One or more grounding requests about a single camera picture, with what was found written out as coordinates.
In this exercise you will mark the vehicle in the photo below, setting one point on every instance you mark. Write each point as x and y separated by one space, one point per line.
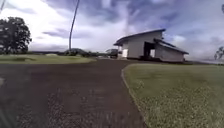
112 52

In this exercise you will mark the low dark bushes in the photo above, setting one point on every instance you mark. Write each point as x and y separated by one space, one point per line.
78 52

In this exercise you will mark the white building with slanted roof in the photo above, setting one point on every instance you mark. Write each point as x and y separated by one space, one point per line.
146 46

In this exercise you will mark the dark gravel path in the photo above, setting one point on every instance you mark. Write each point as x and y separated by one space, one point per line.
80 90

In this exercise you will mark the tall leaning pole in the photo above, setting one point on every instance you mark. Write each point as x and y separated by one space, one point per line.
72 23

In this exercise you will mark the grass lawn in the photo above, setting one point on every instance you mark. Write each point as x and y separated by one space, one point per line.
173 93
40 59

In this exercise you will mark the large dark tree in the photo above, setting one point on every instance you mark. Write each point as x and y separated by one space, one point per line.
14 35

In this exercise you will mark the small tree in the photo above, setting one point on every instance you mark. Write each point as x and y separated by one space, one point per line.
219 53

